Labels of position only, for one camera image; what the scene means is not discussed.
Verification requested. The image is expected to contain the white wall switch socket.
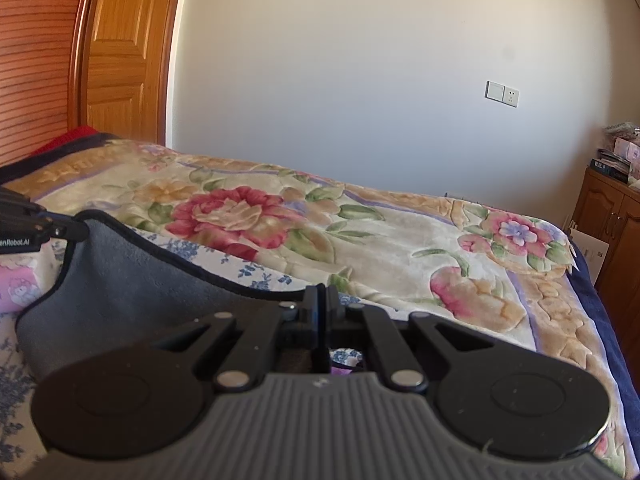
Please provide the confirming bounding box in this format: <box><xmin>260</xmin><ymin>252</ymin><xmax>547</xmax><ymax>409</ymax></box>
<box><xmin>485</xmin><ymin>81</ymin><xmax>520</xmax><ymax>107</ymax></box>

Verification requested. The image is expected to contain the red blanket edge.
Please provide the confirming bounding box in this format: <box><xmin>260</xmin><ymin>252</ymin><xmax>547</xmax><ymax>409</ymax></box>
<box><xmin>32</xmin><ymin>126</ymin><xmax>98</xmax><ymax>156</ymax></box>

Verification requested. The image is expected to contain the clutter pile on cabinet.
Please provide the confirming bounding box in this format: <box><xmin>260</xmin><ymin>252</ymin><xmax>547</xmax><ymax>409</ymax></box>
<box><xmin>590</xmin><ymin>122</ymin><xmax>640</xmax><ymax>188</ymax></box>

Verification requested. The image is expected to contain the dark wooden cabinet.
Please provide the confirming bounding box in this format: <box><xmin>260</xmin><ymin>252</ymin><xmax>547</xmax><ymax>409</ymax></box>
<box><xmin>569</xmin><ymin>167</ymin><xmax>640</xmax><ymax>346</ymax></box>

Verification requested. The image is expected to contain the floral beige bed blanket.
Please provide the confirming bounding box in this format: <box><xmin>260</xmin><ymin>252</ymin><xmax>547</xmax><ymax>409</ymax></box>
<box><xmin>1</xmin><ymin>133</ymin><xmax>627</xmax><ymax>478</ymax></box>

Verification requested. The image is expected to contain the wooden panel door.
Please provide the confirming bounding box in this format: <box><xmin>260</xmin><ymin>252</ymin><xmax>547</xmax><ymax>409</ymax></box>
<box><xmin>68</xmin><ymin>0</ymin><xmax>178</xmax><ymax>144</ymax></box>

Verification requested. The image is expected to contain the wooden louvered wardrobe door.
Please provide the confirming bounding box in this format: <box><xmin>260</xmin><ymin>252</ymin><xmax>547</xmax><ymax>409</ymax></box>
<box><xmin>1</xmin><ymin>0</ymin><xmax>80</xmax><ymax>165</ymax></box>

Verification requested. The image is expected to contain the navy blue bed sheet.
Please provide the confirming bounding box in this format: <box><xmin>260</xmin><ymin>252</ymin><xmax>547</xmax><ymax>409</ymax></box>
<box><xmin>568</xmin><ymin>242</ymin><xmax>639</xmax><ymax>479</ymax></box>

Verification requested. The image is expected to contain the white cardboard box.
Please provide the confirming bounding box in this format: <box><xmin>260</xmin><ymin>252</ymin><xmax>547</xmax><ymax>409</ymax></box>
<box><xmin>570</xmin><ymin>228</ymin><xmax>610</xmax><ymax>285</ymax></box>

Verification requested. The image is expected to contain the pink cotton tissue pack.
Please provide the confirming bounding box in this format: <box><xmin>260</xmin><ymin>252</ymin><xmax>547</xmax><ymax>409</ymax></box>
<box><xmin>0</xmin><ymin>247</ymin><xmax>61</xmax><ymax>314</ymax></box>

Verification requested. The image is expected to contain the purple and grey microfiber towel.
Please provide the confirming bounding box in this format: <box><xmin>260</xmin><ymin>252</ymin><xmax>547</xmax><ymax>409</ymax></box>
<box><xmin>15</xmin><ymin>210</ymin><xmax>304</xmax><ymax>380</ymax></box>

